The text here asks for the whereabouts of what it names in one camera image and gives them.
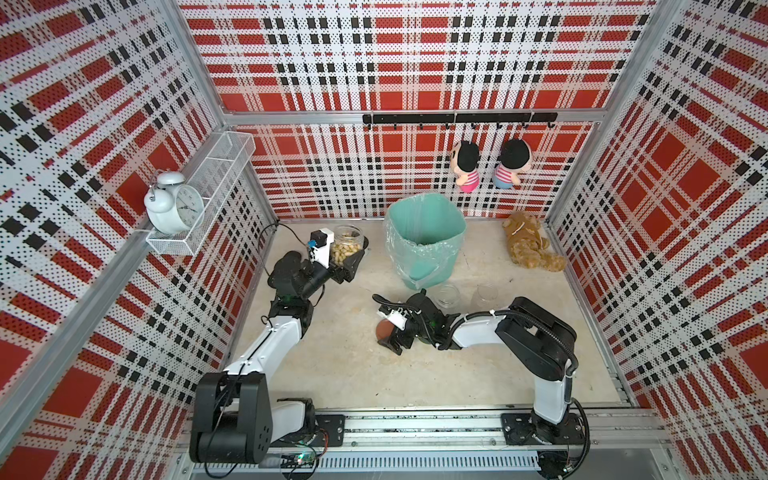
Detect orange lid peanut jar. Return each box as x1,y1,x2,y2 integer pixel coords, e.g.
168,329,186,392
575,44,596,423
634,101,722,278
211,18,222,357
330,225,364,266

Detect blue striped hanging doll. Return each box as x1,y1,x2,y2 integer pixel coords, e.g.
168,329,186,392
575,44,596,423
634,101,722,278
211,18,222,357
493,139,532,189

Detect clear plastic bin liner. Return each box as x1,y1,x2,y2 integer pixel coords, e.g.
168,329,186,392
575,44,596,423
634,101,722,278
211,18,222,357
382,191,469,292

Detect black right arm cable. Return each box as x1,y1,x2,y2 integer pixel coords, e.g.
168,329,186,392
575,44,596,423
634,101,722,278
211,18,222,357
371,292,592,478

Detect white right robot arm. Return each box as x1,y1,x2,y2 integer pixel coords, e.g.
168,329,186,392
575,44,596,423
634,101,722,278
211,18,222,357
372,290,586,445

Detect green lid peanut jar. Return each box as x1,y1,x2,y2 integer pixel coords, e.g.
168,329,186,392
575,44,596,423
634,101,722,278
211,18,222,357
434,283,461,310

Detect white twin-bell alarm clock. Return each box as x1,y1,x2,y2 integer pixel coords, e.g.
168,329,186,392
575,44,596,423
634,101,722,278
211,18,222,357
144,171,205,236

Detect green circuit board with wires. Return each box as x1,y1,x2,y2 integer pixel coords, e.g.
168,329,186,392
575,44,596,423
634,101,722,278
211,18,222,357
280,445,327,480

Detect metal base rail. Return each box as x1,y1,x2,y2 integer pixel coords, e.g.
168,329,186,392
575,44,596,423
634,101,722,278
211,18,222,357
170,406,680,479

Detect black wall hook rail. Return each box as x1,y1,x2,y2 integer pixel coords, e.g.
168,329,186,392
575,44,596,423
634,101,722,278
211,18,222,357
362,112,558,126

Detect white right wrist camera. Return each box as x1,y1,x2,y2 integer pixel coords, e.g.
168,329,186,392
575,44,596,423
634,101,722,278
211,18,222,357
377,306,408,330

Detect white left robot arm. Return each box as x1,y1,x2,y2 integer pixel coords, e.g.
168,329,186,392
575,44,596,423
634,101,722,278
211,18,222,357
189,229,365,464

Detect clear peanut jar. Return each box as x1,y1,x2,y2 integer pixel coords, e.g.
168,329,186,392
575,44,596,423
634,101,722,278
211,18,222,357
472,285,499,310

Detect orange brown jar lid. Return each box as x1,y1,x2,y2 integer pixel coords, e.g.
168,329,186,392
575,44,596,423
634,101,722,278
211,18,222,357
375,320,396,342

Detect white wire mesh shelf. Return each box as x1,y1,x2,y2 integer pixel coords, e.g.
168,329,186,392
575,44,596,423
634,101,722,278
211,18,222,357
146,131,255,256

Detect green plastic trash bin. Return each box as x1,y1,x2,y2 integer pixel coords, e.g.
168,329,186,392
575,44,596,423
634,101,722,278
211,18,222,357
385,193,468,292

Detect pink striped hanging doll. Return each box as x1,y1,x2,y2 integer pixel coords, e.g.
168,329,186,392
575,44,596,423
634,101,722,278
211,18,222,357
450,140,480,193

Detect tan teddy bear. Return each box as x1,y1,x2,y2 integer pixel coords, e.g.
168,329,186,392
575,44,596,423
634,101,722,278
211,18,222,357
502,212,566,272

